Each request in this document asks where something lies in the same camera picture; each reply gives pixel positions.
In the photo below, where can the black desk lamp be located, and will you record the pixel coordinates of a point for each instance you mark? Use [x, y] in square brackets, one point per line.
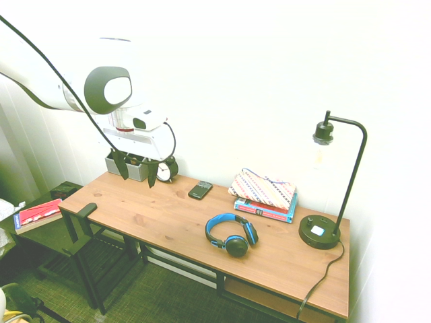
[318, 235]

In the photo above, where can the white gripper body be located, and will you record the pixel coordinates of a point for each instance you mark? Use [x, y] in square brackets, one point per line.
[141, 143]

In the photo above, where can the black smartphone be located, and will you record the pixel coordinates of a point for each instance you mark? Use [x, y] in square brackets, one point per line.
[200, 190]

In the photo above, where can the small black box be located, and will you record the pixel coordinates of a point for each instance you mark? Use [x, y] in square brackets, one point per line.
[64, 192]

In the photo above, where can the grey fabric desk organizer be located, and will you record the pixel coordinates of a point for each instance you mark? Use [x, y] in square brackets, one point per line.
[134, 173]

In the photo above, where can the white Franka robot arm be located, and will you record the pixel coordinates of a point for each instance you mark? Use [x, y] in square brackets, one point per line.
[74, 94]

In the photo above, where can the red button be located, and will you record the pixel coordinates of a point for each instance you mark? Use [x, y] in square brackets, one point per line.
[151, 117]

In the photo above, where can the black headphone hanger hook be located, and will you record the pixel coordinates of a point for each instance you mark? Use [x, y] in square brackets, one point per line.
[88, 209]

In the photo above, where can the wooden desk with black frame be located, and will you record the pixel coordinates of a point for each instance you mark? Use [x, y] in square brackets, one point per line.
[158, 215]

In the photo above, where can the black equipment on floor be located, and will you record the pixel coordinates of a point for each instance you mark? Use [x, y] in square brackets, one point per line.
[22, 299]

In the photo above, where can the black twin-bell alarm clock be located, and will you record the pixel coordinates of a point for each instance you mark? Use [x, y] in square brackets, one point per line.
[164, 173]

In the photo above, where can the striped fabric pouch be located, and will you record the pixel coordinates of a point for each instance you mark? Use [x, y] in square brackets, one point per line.
[262, 190]

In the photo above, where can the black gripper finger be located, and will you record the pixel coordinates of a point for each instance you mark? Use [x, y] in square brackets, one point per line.
[151, 175]
[121, 165]

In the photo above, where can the red cover book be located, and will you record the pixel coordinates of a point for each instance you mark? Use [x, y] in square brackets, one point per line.
[37, 214]

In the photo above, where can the blue and black headphone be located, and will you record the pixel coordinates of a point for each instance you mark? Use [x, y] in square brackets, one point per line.
[237, 247]

